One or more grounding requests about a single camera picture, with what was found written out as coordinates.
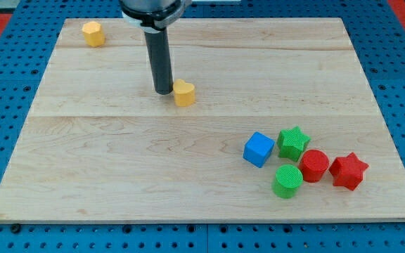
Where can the blue cube block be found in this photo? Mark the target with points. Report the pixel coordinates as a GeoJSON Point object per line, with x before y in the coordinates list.
{"type": "Point", "coordinates": [258, 149]}

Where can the green star block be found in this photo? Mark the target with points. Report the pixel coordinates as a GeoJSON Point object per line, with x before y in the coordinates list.
{"type": "Point", "coordinates": [292, 143]}

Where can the yellow hexagon block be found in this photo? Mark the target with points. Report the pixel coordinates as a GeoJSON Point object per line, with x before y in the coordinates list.
{"type": "Point", "coordinates": [93, 34]}

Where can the yellow heart block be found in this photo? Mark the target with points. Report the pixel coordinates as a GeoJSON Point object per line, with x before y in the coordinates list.
{"type": "Point", "coordinates": [184, 93]}

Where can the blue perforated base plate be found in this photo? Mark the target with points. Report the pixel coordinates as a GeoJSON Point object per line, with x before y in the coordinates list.
{"type": "Point", "coordinates": [27, 43]}

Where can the red cylinder block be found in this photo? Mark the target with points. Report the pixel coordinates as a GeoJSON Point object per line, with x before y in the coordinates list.
{"type": "Point", "coordinates": [313, 165]}

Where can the light wooden board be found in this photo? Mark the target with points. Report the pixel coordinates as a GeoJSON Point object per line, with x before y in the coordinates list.
{"type": "Point", "coordinates": [99, 145]}

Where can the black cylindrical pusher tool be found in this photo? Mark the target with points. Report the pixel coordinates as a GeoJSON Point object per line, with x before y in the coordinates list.
{"type": "Point", "coordinates": [160, 61]}

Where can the green cylinder block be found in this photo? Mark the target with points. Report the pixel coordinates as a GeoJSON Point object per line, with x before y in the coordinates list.
{"type": "Point", "coordinates": [287, 180]}

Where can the red star block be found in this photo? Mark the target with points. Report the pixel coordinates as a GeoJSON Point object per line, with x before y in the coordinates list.
{"type": "Point", "coordinates": [348, 171]}

